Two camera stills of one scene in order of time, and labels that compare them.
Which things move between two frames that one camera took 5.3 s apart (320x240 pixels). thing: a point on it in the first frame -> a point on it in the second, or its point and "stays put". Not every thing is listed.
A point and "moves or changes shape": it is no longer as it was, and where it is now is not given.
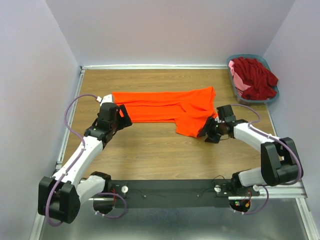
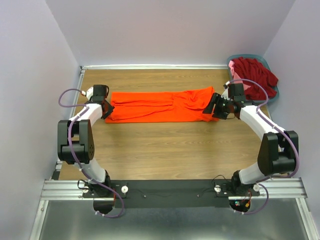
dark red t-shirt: (262, 82) stays put
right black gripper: (209, 122) -> (217, 113)
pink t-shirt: (239, 86) stays put
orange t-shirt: (191, 109) moves or changes shape
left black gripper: (125, 120) -> (110, 110)
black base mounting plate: (176, 193) stays put
